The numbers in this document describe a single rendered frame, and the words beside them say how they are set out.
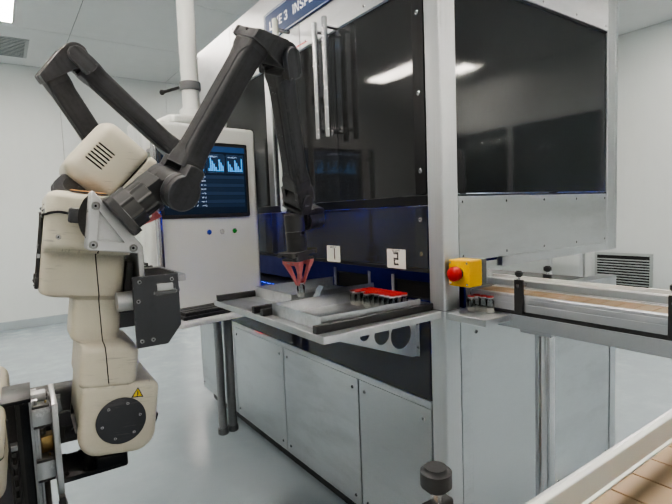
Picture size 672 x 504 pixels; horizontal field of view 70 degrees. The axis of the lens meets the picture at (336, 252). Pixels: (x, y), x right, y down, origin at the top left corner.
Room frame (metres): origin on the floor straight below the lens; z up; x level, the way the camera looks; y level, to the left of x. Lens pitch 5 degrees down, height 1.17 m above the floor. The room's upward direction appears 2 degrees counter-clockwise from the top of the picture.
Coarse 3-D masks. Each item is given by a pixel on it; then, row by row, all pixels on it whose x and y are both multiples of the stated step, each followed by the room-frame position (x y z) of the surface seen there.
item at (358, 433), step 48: (240, 336) 2.49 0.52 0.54; (480, 336) 1.41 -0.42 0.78; (528, 336) 1.55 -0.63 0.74; (240, 384) 2.52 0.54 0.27; (288, 384) 2.08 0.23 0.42; (336, 384) 1.77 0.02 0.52; (384, 384) 1.54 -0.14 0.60; (480, 384) 1.41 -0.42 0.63; (528, 384) 1.55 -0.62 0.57; (576, 384) 1.73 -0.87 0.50; (288, 432) 2.09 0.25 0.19; (336, 432) 1.78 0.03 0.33; (384, 432) 1.55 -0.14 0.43; (432, 432) 1.37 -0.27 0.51; (480, 432) 1.41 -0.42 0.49; (528, 432) 1.55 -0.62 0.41; (576, 432) 1.73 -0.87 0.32; (336, 480) 1.79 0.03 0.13; (384, 480) 1.55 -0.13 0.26; (480, 480) 1.40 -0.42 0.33; (528, 480) 1.55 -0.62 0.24
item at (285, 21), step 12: (288, 0) 1.94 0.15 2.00; (300, 0) 1.87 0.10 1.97; (312, 0) 1.80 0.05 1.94; (324, 0) 1.74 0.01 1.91; (276, 12) 2.03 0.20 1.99; (288, 12) 1.95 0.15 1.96; (300, 12) 1.87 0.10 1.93; (312, 12) 1.81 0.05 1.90; (264, 24) 2.11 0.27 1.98; (288, 24) 1.95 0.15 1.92
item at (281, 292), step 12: (264, 288) 1.73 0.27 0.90; (276, 288) 1.76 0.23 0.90; (288, 288) 1.79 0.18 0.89; (312, 288) 1.83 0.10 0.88; (324, 288) 1.82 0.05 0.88; (336, 288) 1.60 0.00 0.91; (348, 288) 1.63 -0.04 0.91; (360, 288) 1.66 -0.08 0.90; (276, 300) 1.58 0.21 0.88; (288, 300) 1.51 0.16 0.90
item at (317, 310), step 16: (272, 304) 1.37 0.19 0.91; (288, 304) 1.40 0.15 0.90; (304, 304) 1.43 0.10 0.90; (320, 304) 1.46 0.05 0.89; (336, 304) 1.48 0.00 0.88; (400, 304) 1.31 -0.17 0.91; (416, 304) 1.34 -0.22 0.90; (304, 320) 1.22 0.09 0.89; (320, 320) 1.16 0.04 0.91; (336, 320) 1.18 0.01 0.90
